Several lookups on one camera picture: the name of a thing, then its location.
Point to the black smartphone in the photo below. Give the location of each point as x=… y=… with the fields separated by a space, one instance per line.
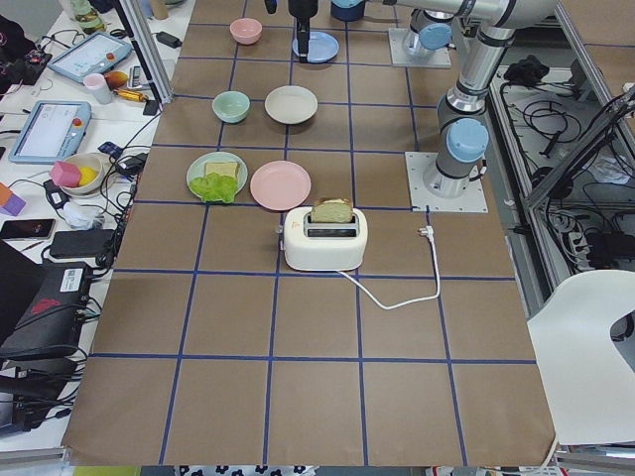
x=28 y=229

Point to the orange screwdriver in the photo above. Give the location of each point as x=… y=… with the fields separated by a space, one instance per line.
x=130 y=95

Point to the white toaster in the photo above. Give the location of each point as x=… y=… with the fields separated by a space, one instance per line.
x=323 y=247

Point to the cream bowl with toys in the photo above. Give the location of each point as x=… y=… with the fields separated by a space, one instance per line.
x=98 y=161

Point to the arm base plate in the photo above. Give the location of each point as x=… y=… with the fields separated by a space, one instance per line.
x=431 y=191
x=419 y=49

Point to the pink plate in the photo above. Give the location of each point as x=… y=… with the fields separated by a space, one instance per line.
x=280 y=185

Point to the green plate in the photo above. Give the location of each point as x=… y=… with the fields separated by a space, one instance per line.
x=196 y=169

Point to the teach pendant tablet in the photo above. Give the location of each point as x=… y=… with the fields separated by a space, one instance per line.
x=53 y=132
x=97 y=53

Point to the pink toy block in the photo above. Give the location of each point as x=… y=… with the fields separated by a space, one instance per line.
x=65 y=174

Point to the pink cup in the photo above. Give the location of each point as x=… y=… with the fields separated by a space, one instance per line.
x=97 y=86

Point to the yellow toy fruit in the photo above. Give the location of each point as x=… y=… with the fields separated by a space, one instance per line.
x=87 y=176

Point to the blue plate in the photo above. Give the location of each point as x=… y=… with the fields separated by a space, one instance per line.
x=323 y=47

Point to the pink bowl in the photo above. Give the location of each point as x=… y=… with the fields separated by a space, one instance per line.
x=246 y=31

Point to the green lettuce leaf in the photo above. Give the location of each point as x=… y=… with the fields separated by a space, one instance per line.
x=214 y=188

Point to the near teach pendant tablet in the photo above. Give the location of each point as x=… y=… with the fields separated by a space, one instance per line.
x=53 y=132

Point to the bread slice in toaster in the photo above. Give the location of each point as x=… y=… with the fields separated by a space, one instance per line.
x=332 y=210

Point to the aluminium frame post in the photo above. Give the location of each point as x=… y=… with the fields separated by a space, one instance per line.
x=136 y=26

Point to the white chair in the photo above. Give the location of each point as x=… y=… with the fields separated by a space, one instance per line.
x=588 y=384

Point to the far teach pendant tablet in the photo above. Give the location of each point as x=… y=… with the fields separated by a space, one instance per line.
x=97 y=53

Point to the purple toy block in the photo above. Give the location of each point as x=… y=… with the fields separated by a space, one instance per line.
x=10 y=203

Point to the black power adapter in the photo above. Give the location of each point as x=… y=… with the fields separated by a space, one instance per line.
x=168 y=40

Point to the black laptop computer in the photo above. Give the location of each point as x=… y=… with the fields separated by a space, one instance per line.
x=42 y=308

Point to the red yellow mango toy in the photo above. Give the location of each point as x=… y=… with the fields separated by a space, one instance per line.
x=115 y=79

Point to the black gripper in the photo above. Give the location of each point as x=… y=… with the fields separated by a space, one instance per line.
x=303 y=8

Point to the green bowl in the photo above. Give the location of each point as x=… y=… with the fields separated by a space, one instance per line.
x=231 y=106

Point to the cream plate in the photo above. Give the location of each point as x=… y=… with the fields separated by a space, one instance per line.
x=291 y=104

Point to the bread slice on plate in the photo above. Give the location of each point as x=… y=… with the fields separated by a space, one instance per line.
x=224 y=169

